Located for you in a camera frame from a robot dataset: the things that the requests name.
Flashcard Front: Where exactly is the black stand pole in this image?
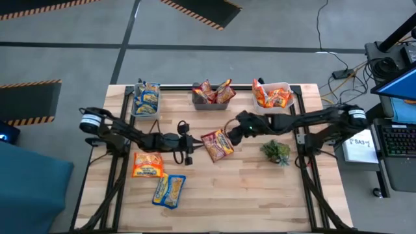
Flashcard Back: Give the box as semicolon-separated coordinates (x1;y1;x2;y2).
378;12;416;53

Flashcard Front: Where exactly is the white labelled paper box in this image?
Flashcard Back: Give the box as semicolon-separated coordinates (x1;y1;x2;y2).
341;129;380;164

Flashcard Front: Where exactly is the white plastic bin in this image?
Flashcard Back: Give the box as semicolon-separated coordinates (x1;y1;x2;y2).
252;81;296;114
131;83;162;121

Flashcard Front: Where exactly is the orange chicken ramen packet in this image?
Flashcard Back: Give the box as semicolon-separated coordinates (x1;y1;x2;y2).
252;78;269;108
131;151;164;179
266;88;293;109

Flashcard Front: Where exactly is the black aluminium rig frame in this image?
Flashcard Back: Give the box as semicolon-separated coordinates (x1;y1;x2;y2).
70;83;352;234

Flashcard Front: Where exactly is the black power adapter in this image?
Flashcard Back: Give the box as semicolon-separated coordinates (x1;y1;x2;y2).
331;68;355;80

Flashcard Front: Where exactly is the black hazard-striped floor mat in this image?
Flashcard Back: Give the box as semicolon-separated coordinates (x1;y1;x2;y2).
158;0;243;32
0;0;103;21
0;79;62;127

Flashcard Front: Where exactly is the blue soy sauce ramen packet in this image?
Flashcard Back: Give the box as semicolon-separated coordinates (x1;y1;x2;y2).
151;173;187;210

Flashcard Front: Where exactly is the coiled black cable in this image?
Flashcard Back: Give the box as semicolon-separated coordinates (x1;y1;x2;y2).
369;57;401;79

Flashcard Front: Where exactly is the red beef ramen packet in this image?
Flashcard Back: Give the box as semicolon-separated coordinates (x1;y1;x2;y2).
192;79;217;104
215;79;237;104
200;129;235;163

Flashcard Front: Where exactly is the grey equipment cart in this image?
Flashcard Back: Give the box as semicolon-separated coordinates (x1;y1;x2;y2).
363;40;416;192

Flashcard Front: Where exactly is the blue yellow ramen packet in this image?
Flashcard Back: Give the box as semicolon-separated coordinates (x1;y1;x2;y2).
140;90;160;107

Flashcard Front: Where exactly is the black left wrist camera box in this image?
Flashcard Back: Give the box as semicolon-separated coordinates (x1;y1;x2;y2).
177;120;191;135

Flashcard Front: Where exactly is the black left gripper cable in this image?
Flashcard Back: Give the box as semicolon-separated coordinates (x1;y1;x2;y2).
173;149;193;166

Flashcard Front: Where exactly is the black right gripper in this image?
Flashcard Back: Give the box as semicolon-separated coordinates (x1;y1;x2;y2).
229;110;272;146

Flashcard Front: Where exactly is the computer monitor blue screen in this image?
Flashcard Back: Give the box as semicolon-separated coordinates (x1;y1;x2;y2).
370;61;416;105

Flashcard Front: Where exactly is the potted succulent plant black pot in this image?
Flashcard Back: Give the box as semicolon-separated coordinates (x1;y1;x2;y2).
259;139;292;168

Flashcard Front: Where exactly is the teal upholstered seat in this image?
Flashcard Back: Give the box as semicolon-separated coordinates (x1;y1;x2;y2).
0;140;75;234

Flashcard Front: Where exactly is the black floor cable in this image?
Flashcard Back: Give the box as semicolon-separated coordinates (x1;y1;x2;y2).
316;0;349;71

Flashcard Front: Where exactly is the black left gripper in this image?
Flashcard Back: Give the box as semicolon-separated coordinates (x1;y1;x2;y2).
162;131;205;154

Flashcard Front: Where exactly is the grey plastic bin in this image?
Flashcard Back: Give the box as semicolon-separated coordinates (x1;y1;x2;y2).
191;83;231;111

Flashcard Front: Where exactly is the thin looped gripper cable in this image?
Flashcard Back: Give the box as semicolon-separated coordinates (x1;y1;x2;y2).
223;117;240;134

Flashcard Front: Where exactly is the black backlit keyboard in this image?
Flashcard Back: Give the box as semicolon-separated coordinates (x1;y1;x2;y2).
373;118;416;159

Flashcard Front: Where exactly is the black device blue light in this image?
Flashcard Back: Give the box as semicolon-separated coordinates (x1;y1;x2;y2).
0;119;21;146

